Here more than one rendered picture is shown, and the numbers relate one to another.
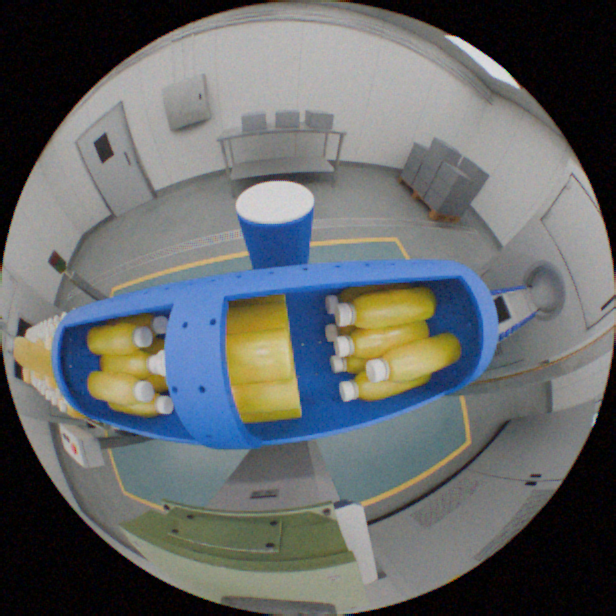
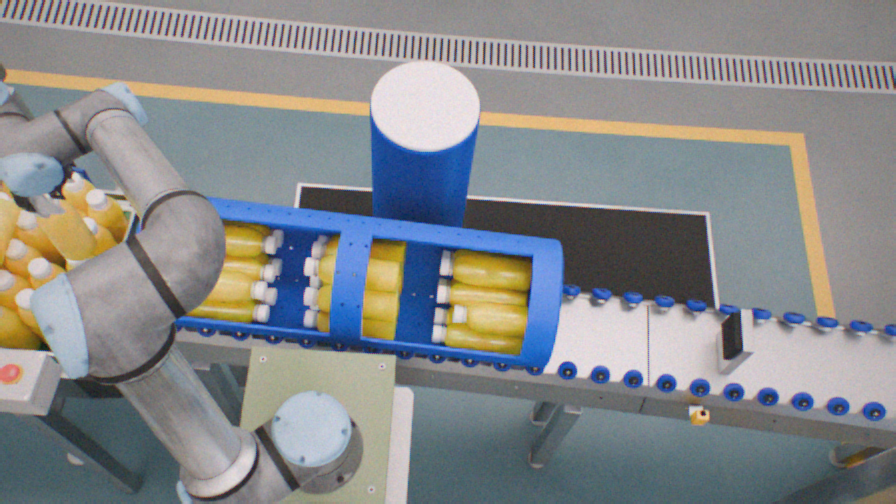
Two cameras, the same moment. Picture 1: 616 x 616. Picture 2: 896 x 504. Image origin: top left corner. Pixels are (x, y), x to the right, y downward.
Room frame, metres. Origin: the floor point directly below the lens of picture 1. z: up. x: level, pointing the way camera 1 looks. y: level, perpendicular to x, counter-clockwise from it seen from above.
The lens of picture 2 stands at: (-0.67, -0.29, 2.80)
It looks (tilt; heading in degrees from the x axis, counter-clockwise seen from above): 63 degrees down; 16
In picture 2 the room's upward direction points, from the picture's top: 8 degrees clockwise
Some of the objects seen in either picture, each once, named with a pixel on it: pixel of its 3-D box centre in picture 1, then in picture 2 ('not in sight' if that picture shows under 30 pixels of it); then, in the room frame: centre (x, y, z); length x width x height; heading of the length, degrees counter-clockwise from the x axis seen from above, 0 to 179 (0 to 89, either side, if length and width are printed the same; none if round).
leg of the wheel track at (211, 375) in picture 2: not in sight; (222, 396); (-0.17, 0.47, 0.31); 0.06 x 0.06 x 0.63; 17
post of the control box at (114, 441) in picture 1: (162, 432); (81, 446); (-0.46, 0.67, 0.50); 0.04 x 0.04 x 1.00; 17
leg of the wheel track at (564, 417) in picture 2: not in sight; (552, 434); (0.12, -0.46, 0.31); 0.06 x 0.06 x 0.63; 17
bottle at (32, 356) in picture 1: (33, 356); (64, 226); (-0.18, 0.63, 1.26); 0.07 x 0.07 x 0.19
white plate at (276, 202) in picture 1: (274, 199); (425, 105); (0.56, 0.18, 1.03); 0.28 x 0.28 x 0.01
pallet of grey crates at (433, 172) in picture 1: (441, 176); not in sight; (3.29, -1.95, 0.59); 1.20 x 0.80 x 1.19; 21
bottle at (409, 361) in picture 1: (419, 358); (503, 319); (0.07, -0.22, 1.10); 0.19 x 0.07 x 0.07; 108
